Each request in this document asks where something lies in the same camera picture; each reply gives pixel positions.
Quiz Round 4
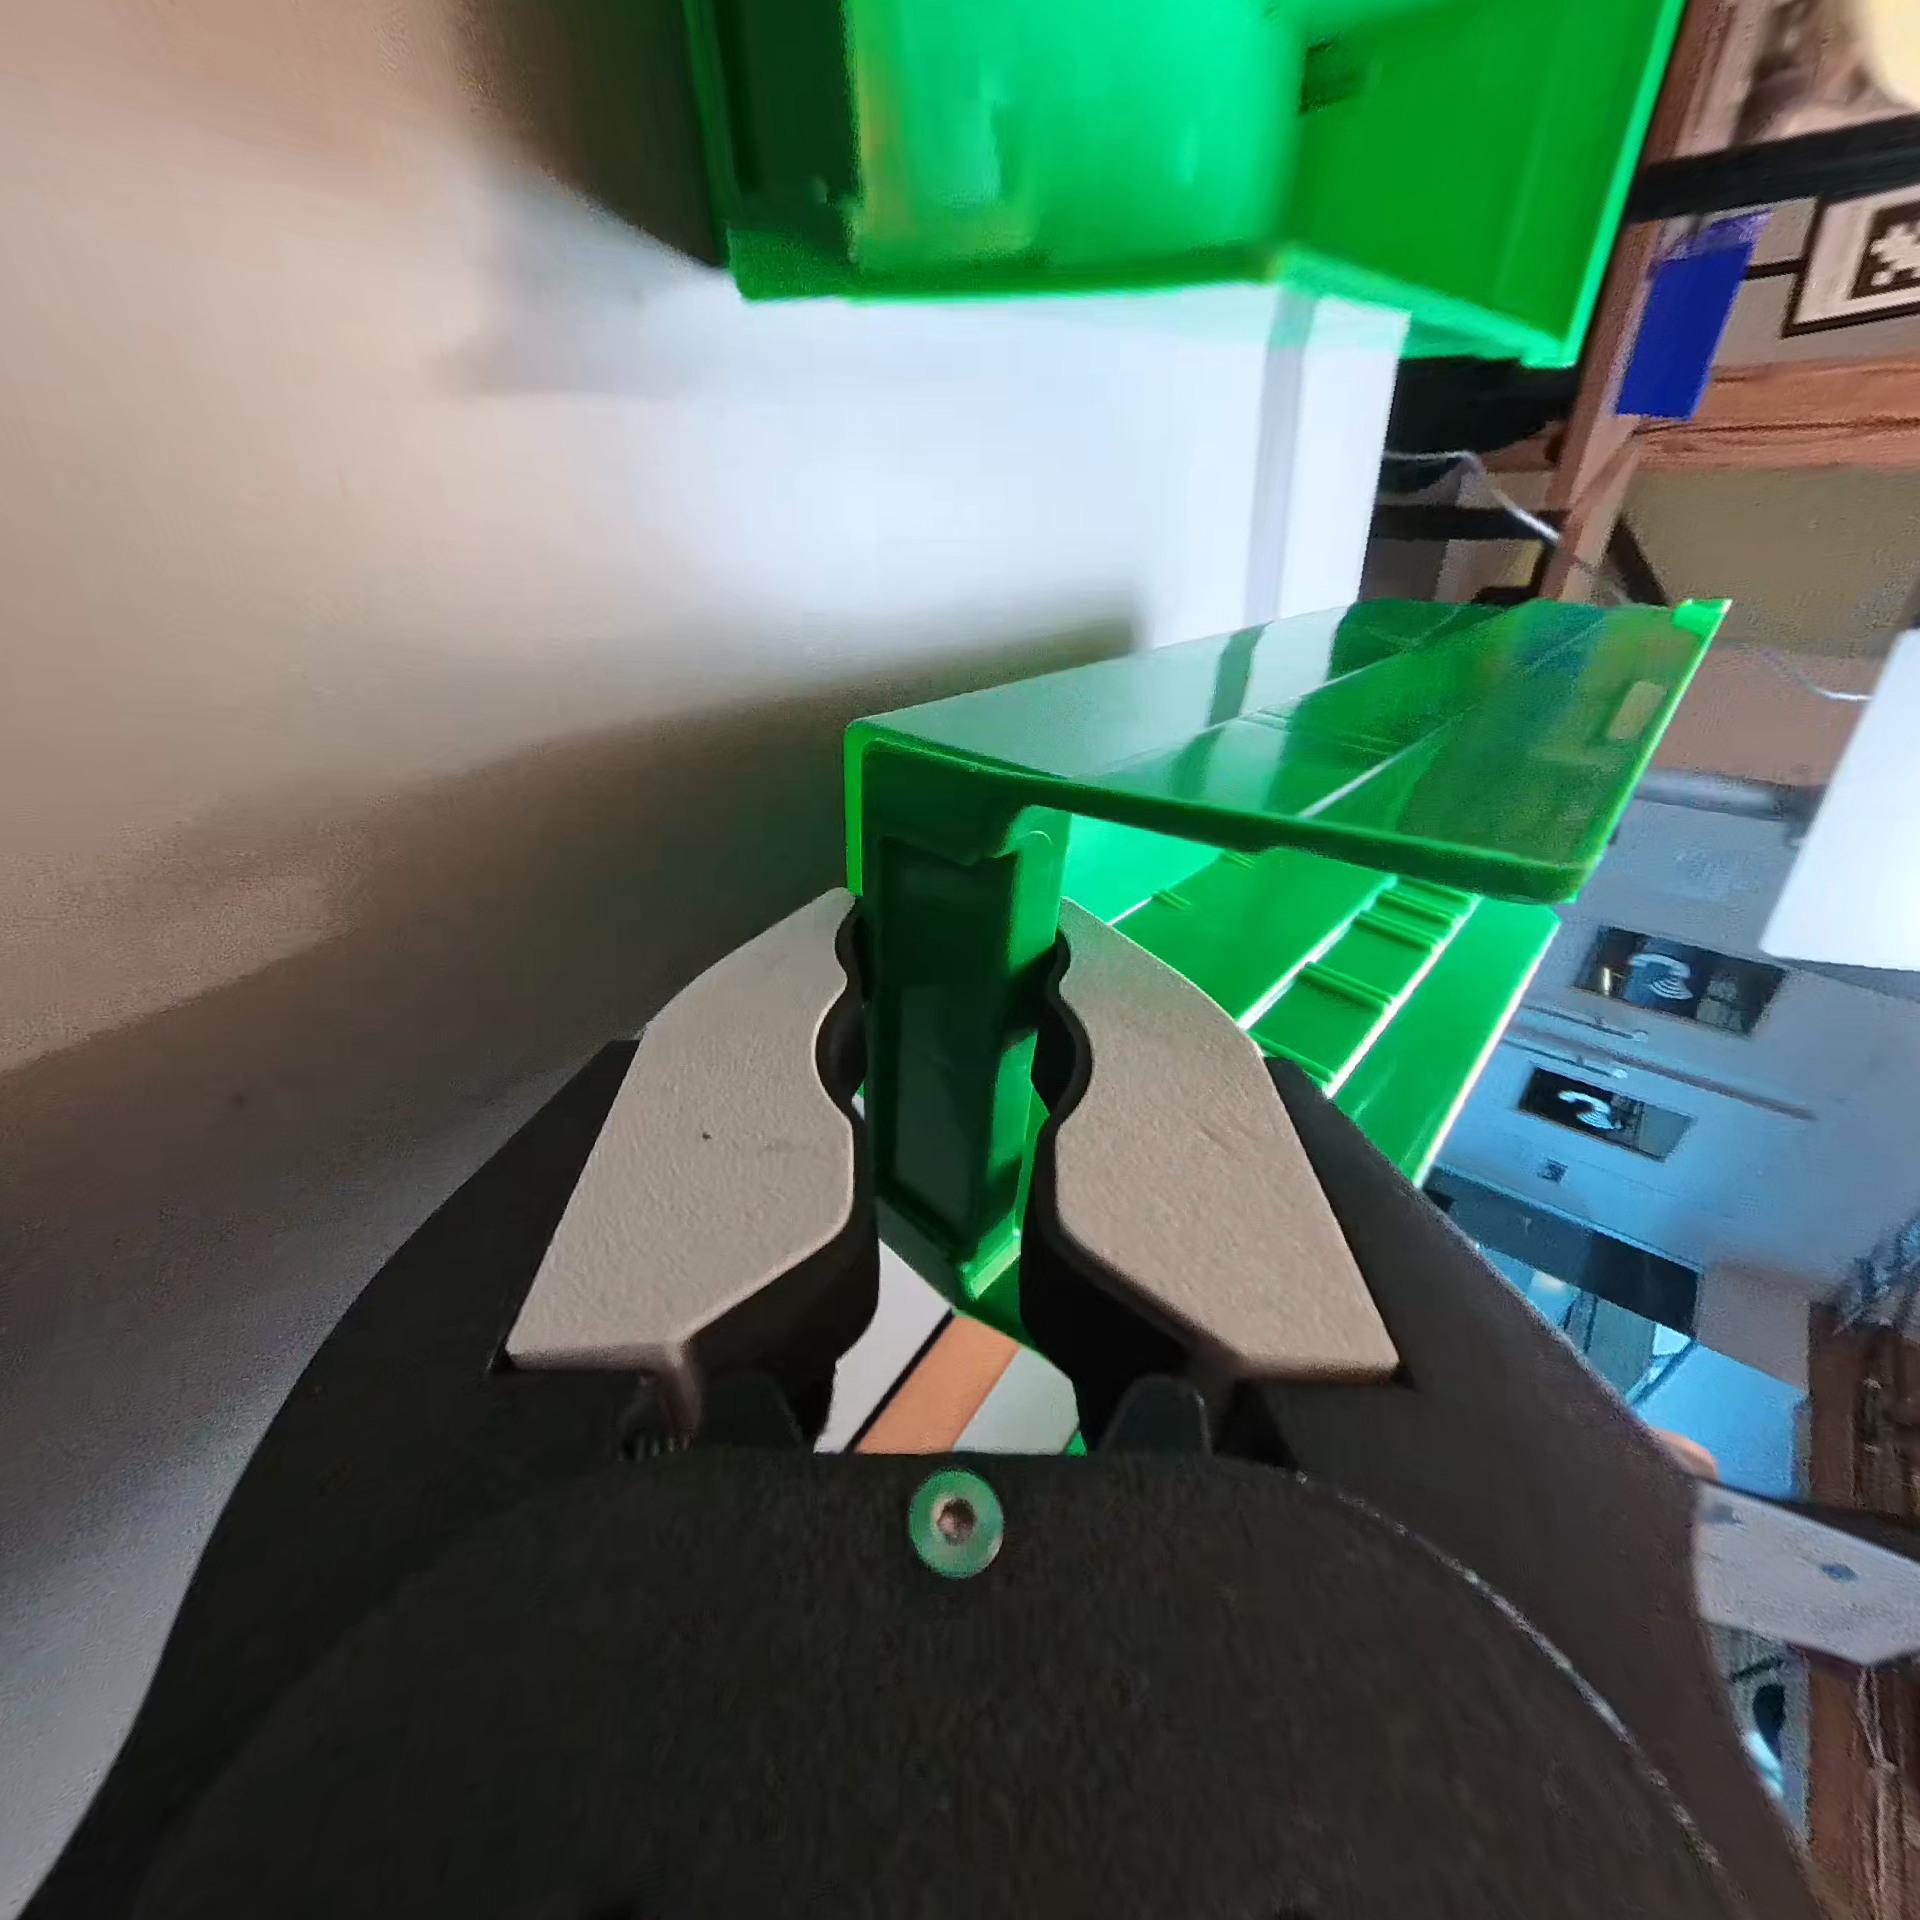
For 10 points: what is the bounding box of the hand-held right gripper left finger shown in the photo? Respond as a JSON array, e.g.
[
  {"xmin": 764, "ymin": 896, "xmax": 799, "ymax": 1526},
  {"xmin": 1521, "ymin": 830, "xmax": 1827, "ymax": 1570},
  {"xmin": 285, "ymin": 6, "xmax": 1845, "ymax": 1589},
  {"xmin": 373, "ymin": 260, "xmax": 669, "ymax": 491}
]
[{"xmin": 502, "ymin": 888, "xmax": 885, "ymax": 1390}]

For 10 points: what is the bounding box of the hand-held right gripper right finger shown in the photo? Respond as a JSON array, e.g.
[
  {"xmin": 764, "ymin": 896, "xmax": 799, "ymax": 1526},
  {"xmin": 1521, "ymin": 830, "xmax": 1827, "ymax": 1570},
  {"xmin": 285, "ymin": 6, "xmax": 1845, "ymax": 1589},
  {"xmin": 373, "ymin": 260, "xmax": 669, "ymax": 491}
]
[{"xmin": 1024, "ymin": 899, "xmax": 1404, "ymax": 1385}]

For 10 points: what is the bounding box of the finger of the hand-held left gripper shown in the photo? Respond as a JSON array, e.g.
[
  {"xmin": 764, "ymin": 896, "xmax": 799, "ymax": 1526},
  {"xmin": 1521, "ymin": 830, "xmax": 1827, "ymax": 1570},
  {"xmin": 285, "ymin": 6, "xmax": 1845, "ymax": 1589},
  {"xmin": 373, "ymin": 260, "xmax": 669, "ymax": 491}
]
[{"xmin": 1692, "ymin": 1476, "xmax": 1920, "ymax": 1669}]

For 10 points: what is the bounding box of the green plastic storage bin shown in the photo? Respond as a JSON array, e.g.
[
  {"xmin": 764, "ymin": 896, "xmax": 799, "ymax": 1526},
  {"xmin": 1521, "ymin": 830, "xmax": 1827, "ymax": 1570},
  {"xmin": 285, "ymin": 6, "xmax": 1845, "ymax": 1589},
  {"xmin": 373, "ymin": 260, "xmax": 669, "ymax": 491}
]
[
  {"xmin": 845, "ymin": 596, "xmax": 1734, "ymax": 1329},
  {"xmin": 683, "ymin": 0, "xmax": 1690, "ymax": 371}
]

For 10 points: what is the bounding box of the grey desk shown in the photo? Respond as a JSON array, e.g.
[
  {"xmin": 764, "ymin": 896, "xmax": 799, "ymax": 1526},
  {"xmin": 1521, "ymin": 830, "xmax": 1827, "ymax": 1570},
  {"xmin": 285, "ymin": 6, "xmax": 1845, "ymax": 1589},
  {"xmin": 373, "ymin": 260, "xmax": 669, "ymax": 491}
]
[{"xmin": 0, "ymin": 0, "xmax": 1420, "ymax": 1913}]

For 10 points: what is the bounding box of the blue plastic bin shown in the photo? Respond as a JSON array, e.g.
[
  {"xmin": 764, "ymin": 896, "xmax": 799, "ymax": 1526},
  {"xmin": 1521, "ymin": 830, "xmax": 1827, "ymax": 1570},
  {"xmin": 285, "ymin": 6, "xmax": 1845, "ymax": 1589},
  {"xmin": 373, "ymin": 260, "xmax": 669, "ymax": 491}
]
[{"xmin": 1616, "ymin": 210, "xmax": 1773, "ymax": 421}]

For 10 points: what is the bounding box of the framed marker poster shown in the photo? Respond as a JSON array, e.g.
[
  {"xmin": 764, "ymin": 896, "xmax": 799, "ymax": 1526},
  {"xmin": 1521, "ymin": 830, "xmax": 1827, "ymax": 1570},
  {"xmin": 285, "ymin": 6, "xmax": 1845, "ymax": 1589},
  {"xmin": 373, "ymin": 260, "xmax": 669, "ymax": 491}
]
[{"xmin": 1785, "ymin": 185, "xmax": 1920, "ymax": 336}]

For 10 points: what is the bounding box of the dark framed wall sign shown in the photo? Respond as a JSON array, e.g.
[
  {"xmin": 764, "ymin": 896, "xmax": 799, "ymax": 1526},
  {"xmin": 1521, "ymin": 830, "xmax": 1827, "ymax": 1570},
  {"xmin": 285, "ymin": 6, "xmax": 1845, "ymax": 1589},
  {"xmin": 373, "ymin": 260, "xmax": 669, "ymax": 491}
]
[
  {"xmin": 1518, "ymin": 1064, "xmax": 1694, "ymax": 1159},
  {"xmin": 1575, "ymin": 925, "xmax": 1789, "ymax": 1037}
]

